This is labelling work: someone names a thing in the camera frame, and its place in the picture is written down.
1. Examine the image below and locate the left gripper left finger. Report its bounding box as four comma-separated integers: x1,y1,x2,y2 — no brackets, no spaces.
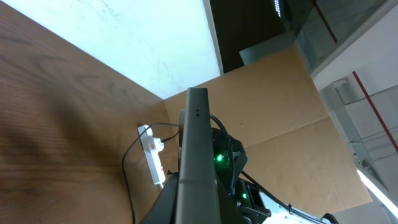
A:
139,171,178,224

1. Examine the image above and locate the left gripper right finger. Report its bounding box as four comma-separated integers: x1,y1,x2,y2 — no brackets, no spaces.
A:
217,179,246,224

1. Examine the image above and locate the bronze Galaxy smartphone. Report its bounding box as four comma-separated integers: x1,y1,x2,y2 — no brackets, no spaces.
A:
175,88,221,224

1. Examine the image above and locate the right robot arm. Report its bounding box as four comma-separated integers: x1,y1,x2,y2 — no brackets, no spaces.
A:
211,128,338,223

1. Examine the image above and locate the white USB charger plug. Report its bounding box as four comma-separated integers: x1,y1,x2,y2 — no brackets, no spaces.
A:
137,124,153,138

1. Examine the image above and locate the white power strip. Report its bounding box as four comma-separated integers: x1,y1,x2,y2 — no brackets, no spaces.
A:
142,137,165,187

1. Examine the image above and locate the black USB charging cable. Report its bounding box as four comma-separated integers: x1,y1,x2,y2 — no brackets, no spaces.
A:
121,122,180,224

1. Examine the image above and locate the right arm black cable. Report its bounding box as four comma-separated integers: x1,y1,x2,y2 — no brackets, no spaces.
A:
210,114,330,224

